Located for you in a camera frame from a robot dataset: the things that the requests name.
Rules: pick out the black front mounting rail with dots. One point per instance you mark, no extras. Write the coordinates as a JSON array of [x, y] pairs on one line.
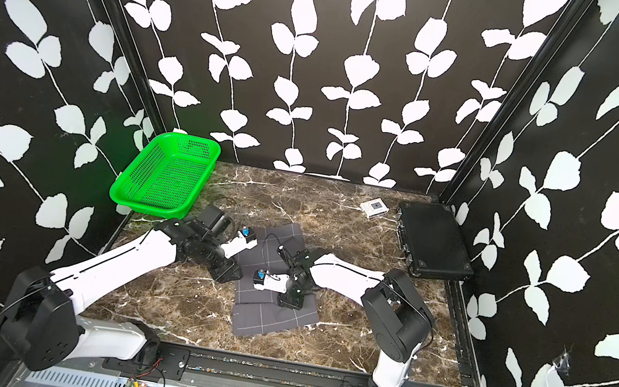
[[176, 359]]

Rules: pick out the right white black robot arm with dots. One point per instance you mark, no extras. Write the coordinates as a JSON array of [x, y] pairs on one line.
[[400, 322]]

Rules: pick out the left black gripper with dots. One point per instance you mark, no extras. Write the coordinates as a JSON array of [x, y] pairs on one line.
[[227, 272]]

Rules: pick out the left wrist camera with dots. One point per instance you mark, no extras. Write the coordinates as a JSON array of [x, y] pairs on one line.
[[245, 239]]

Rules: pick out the grey grid pillowcase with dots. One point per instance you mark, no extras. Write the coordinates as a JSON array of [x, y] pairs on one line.
[[257, 310]]

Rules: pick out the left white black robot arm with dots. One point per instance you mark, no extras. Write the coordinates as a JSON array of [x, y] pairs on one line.
[[41, 322]]

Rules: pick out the small white tag card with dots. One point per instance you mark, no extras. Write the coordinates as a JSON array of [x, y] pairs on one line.
[[374, 208]]

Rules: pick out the green plastic basket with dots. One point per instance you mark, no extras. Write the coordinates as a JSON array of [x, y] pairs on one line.
[[167, 177]]

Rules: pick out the black flat case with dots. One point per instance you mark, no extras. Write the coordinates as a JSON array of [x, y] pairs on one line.
[[432, 243]]

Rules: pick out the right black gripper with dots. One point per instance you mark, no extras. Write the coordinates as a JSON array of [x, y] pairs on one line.
[[284, 299]]

